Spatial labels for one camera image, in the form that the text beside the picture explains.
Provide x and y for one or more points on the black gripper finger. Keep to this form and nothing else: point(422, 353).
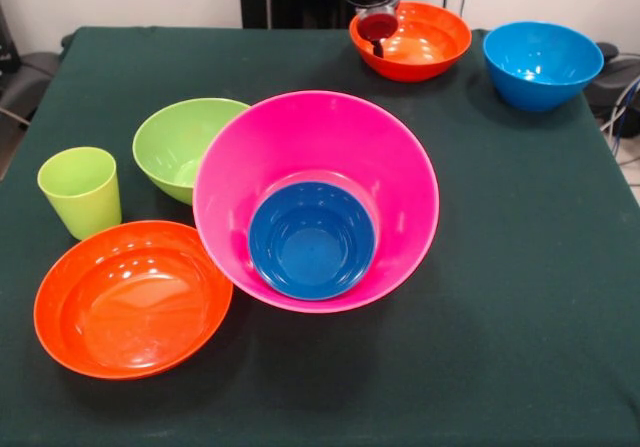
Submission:
point(378, 49)

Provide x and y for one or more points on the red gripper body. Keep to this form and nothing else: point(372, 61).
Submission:
point(378, 27)

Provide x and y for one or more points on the red-orange bowl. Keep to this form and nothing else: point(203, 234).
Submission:
point(430, 52)
point(130, 302)

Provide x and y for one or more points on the large pink bowl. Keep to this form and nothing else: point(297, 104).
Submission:
point(320, 137)

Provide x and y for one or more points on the light blue bowl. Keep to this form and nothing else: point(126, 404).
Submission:
point(542, 67)

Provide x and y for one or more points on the small dark blue bowl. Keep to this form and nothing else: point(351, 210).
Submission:
point(312, 247)

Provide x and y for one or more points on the green bowl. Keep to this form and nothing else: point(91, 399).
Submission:
point(170, 147)

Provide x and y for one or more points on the dark green table cloth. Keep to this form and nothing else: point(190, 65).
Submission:
point(500, 317)

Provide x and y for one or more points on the light green cup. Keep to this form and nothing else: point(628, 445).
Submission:
point(80, 197)

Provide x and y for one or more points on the black equipment box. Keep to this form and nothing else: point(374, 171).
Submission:
point(6, 42)

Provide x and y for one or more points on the black pedestal foot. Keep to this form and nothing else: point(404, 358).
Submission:
point(617, 77)
point(25, 82)

